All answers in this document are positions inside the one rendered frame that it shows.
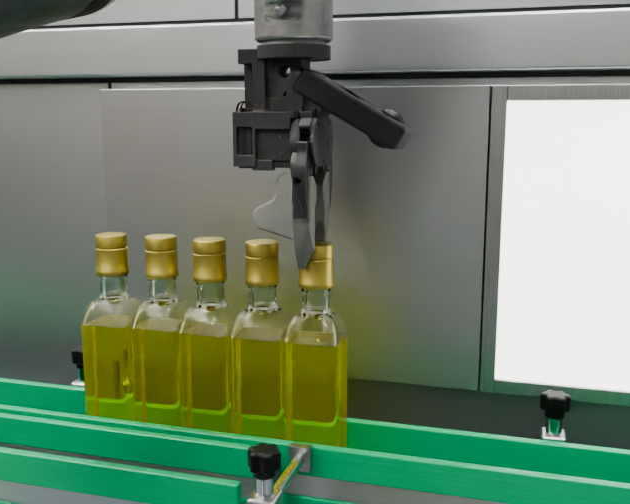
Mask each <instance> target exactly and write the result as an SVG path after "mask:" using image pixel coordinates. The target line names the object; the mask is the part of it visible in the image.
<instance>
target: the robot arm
mask: <svg viewBox="0 0 630 504"><path fill-rule="evenodd" d="M114 1H115V0H0V39H1V38H4V37H7V36H10V35H13V34H16V33H19V32H22V31H25V30H28V29H32V28H35V27H39V26H43V25H46V24H50V23H54V22H57V21H62V20H67V19H72V18H77V17H82V16H86V15H90V14H93V13H96V12H99V11H101V10H102V9H104V8H106V7H107V6H109V5H110V4H112V3H113V2H114ZM254 29H255V40H256V41H257V42H258V43H261V45H257V49H238V64H242V65H244V85H245V101H241V102H239V103H238V104H237V107H236V112H232V122H233V166H238V167H239V168H252V170H262V171H273V170H275V168H290V171H291V173H284V174H282V175H280V176H279V177H278V179H277V181H276V188H275V196H274V198H273V199H272V200H271V201H269V202H267V203H265V204H263V205H261V206H259V207H257V208H256V209H255V211H254V214H253V221H254V224H255V225H256V227H257V228H259V229H261V230H264V231H267V232H270V233H273V234H276V235H279V236H282V237H285V238H288V239H291V240H293V241H294V246H295V254H296V260H297V265H298V269H305V267H306V265H307V263H308V262H309V260H310V258H311V257H312V255H313V253H314V251H315V241H325V242H326V238H327V231H328V224H329V213H330V207H331V193H332V174H333V168H332V151H333V132H332V122H331V119H330V118H328V117H329V115H330V114H333V115H334V116H336V117H338V118H339V119H341V120H343V121H344V122H346V123H348V124H349V125H351V126H353V127H354V128H356V129H357V130H359V131H361V132H362V133H364V134H366V135H367V136H368V137H369V139H370V141H371V142H372V143H373V144H374V145H375V146H377V147H379V148H384V149H402V148H403V147H404V146H405V144H406V143H407V141H408V139H409V138H410V136H411V134H412V128H411V126H409V125H407V124H406V123H405V121H404V119H403V118H402V116H401V115H400V114H399V113H397V112H396V111H394V110H390V109H380V108H379V107H377V106H375V105H374V104H372V103H370V102H369V101H367V100H365V99H364V98H362V97H360V96H359V95H357V94H355V93H354V92H352V91H350V90H348V89H347V88H345V87H343V86H342V85H340V84H338V83H337V82H335V81H333V80H332V79H330V78H328V77H327V76H325V75H323V74H321V73H320V72H317V71H314V70H311V69H310V62H320V61H328V60H331V46H330V45H327V43H329V42H331V41H332V40H333V0H254ZM288 68H290V74H289V76H287V70H288ZM241 103H242V104H241ZM244 103H245V108H242V105H243V104H244ZM240 104H241V106H240V108H239V111H238V107H239V105H240Z"/></svg>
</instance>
